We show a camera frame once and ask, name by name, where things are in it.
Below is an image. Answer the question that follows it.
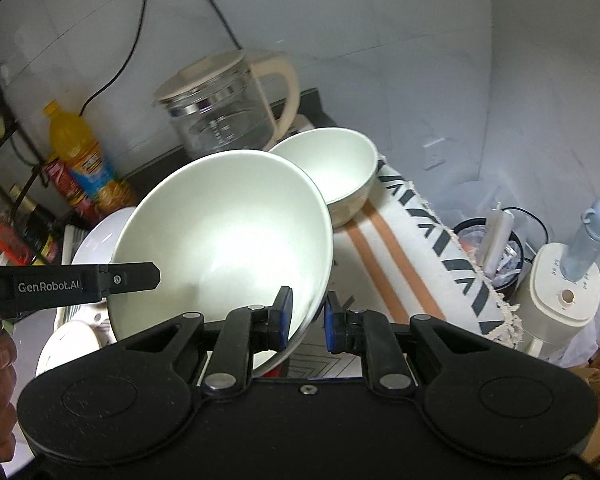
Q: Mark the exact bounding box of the patterned white cloth mat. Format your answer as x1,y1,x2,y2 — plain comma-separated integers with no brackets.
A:
279,159,527,380

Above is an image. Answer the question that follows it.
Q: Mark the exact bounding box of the black trash bin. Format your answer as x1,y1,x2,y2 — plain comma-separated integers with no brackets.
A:
453,210,524,300

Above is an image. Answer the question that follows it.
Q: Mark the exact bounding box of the orange juice bottle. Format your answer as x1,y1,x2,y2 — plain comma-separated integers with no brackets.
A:
43,101,136,216

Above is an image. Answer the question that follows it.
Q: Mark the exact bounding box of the glass kettle with cream lid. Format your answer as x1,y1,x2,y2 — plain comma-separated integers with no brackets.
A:
154,50,300,160

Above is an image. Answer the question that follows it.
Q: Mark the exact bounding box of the black power cable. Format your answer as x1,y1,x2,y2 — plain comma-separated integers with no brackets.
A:
78,0,150,117

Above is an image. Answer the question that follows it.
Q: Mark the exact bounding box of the large pale green bowl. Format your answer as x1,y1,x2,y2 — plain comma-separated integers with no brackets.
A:
107,150,334,376

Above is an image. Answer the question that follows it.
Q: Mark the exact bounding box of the cream humidifier appliance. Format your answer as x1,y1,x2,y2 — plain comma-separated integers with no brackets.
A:
512,243,600,358

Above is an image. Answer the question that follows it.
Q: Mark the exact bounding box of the black spice rack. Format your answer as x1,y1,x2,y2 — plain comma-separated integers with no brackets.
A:
0,85,73,263

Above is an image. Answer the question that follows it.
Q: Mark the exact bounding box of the dark soy sauce jug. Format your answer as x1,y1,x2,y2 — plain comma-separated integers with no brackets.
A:
9,184,61,264

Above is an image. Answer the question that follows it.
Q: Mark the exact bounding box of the small cream bowl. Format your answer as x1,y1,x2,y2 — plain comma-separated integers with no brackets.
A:
270,127,379,229

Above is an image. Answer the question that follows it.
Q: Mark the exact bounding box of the white plate blue rim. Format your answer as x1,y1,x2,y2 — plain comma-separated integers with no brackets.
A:
71,207,134,264

